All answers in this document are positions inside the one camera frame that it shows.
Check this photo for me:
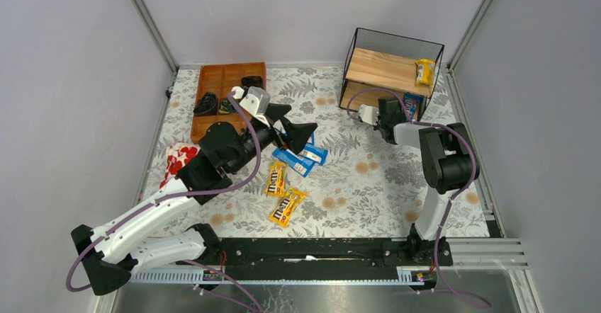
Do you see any floral table mat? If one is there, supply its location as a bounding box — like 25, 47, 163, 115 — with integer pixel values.
143, 67, 490, 238

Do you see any orange wooden compartment tray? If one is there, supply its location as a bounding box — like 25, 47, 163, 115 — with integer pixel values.
190, 62, 266, 144

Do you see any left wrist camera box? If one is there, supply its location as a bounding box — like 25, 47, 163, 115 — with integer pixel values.
239, 86, 271, 117

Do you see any yellow m&m bag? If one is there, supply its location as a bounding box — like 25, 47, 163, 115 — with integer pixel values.
268, 188, 308, 227
264, 161, 288, 196

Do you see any blue candy bag long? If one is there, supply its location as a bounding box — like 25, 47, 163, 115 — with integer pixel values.
272, 149, 316, 177

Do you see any yellow candy bag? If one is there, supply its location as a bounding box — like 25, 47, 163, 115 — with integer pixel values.
415, 59, 436, 86

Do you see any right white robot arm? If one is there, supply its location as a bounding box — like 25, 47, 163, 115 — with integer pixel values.
376, 98, 480, 258

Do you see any blue candy bag right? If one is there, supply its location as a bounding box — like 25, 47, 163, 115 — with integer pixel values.
300, 143, 328, 165

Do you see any colourful item in tray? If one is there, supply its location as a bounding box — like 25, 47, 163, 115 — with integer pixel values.
218, 98, 237, 115

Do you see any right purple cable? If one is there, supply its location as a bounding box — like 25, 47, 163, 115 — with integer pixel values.
346, 87, 494, 312

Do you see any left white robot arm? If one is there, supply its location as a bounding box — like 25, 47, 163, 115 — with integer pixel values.
66, 103, 318, 296

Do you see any blue m&m candy bag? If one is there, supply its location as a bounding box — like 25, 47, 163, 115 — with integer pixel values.
403, 93, 424, 120

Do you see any black glossy item in tray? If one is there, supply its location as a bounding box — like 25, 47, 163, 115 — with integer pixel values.
241, 75, 264, 89

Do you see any red white patterned cloth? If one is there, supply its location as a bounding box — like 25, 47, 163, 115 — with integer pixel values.
159, 142, 200, 188

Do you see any wire and wood shelf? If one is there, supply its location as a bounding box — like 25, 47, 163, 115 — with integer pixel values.
339, 27, 445, 123

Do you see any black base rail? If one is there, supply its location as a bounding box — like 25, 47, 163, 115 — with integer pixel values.
194, 228, 454, 281

